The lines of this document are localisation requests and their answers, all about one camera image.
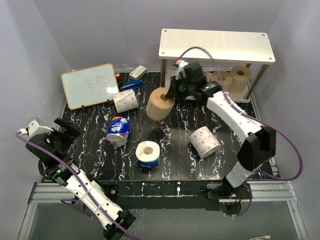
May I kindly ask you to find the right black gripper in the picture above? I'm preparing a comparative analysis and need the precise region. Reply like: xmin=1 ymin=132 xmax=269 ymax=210
xmin=166 ymin=75 xmax=195 ymax=102

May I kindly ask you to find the brown roll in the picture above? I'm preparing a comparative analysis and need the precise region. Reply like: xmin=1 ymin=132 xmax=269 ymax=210
xmin=209 ymin=70 xmax=233 ymax=92
xmin=228 ymin=65 xmax=252 ymax=94
xmin=202 ymin=71 xmax=211 ymax=83
xmin=146 ymin=87 xmax=175 ymax=121

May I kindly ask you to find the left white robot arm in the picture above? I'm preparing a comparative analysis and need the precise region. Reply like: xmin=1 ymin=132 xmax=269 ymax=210
xmin=20 ymin=117 xmax=138 ymax=240

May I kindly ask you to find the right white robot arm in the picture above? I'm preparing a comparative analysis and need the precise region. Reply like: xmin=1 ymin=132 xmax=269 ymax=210
xmin=166 ymin=59 xmax=276 ymax=199

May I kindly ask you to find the white two-tier shelf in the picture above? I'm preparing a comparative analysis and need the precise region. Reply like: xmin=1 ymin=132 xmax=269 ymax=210
xmin=158 ymin=28 xmax=276 ymax=103

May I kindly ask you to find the blue stapler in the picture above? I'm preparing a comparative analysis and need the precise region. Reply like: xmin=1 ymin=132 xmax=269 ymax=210
xmin=119 ymin=79 xmax=144 ymax=92

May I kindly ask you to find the white green cardboard box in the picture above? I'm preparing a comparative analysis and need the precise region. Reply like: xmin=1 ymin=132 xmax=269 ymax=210
xmin=129 ymin=65 xmax=147 ymax=80

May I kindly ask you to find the small framed whiteboard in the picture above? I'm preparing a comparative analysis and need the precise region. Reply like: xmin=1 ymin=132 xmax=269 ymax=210
xmin=60 ymin=63 xmax=120 ymax=110

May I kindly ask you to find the white red-dotted roll rear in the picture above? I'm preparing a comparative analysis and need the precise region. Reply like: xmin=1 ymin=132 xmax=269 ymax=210
xmin=112 ymin=89 xmax=139 ymax=113

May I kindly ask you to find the white red-dotted roll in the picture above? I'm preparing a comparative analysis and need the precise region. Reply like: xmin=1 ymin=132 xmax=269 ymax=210
xmin=189 ymin=126 xmax=221 ymax=159
xmin=112 ymin=89 xmax=139 ymax=113

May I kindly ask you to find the blue wrapped roll lying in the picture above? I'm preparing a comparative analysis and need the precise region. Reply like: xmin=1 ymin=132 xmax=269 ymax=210
xmin=106 ymin=116 xmax=132 ymax=149

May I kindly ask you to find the small red cap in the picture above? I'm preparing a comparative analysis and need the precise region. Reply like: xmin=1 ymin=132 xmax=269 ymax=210
xmin=115 ymin=73 xmax=122 ymax=81

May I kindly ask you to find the white red-dotted roll right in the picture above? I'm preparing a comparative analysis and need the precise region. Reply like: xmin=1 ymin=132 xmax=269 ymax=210
xmin=189 ymin=126 xmax=221 ymax=159

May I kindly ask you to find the blue wrapped roll upright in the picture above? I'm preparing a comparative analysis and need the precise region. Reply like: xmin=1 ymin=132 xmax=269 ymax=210
xmin=135 ymin=141 xmax=161 ymax=172

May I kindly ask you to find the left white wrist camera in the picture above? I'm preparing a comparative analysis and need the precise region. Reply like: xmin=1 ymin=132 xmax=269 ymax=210
xmin=19 ymin=118 xmax=53 ymax=138

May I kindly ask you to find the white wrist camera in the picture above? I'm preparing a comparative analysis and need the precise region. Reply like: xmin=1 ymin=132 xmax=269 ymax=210
xmin=174 ymin=58 xmax=189 ymax=81
xmin=19 ymin=118 xmax=53 ymax=138

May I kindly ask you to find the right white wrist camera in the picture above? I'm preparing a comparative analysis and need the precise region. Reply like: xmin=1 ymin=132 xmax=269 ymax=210
xmin=174 ymin=58 xmax=189 ymax=81

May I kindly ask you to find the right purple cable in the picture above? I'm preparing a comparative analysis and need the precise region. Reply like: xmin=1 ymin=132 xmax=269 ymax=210
xmin=174 ymin=46 xmax=305 ymax=220

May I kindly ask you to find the aluminium front rail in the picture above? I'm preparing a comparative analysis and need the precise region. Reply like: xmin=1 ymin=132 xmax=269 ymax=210
xmin=19 ymin=180 xmax=309 ymax=240

